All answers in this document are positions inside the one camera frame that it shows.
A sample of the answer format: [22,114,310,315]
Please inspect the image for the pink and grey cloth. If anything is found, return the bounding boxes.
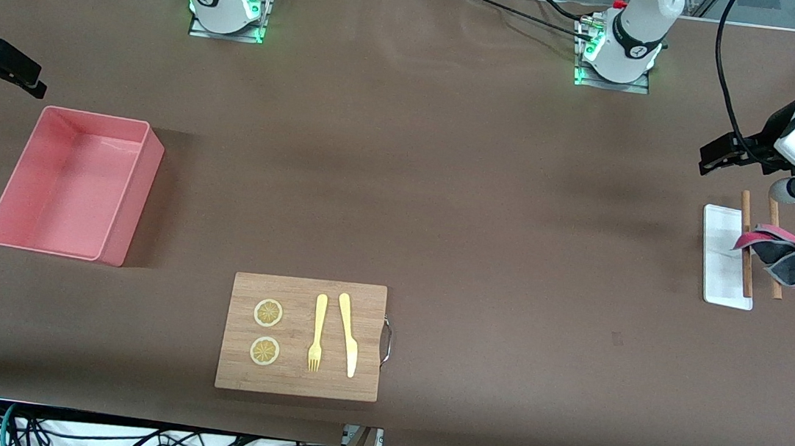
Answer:
[729,220,795,289]

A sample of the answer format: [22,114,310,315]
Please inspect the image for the wooden rack rod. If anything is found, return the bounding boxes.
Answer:
[731,190,764,299]
[760,201,794,301]

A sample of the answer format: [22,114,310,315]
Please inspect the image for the white rack base tray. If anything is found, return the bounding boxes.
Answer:
[694,204,764,312]

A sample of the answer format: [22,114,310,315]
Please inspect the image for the pink plastic bin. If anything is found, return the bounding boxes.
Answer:
[0,100,168,271]

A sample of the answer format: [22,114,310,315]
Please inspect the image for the brown table cover sheet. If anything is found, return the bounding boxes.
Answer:
[0,0,795,446]

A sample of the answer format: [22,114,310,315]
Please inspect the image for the lemon slice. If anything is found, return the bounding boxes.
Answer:
[252,298,285,330]
[248,336,282,369]

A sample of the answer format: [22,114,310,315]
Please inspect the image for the yellow plastic fork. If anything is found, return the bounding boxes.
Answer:
[306,292,329,374]

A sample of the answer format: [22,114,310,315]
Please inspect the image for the yellow plastic knife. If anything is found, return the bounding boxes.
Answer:
[331,292,365,380]

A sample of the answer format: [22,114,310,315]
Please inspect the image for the wooden cutting board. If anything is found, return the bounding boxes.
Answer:
[214,270,390,406]

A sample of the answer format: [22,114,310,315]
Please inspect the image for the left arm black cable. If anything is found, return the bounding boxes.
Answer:
[702,0,784,166]

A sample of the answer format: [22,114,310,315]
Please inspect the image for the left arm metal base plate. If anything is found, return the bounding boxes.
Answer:
[572,17,658,95]

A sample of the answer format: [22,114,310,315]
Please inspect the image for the short black table cable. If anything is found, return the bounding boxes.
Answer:
[534,0,593,22]

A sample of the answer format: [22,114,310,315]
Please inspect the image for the long black table cable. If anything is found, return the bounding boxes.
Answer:
[439,0,593,40]

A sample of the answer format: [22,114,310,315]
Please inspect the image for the metal cutting board handle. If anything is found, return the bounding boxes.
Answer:
[378,314,397,369]

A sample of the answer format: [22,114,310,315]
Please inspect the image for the tangled black cables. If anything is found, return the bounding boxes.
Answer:
[0,362,321,446]

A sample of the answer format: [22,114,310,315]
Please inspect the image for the small metal bracket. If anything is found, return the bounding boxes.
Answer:
[342,425,386,446]

